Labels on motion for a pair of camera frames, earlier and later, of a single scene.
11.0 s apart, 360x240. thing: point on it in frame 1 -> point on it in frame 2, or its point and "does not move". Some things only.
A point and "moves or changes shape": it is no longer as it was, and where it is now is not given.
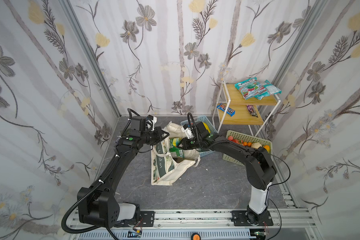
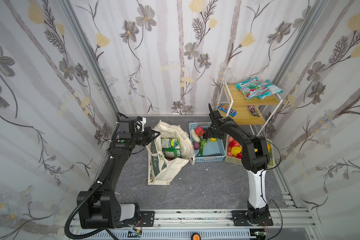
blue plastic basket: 202,119 -> 212,151
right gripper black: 189,143 -> 216,123
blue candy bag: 230,111 does not move
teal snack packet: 253,88 does not move
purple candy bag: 251,109 does not move
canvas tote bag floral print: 164,167 moves or changes shape
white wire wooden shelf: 231,108 does not move
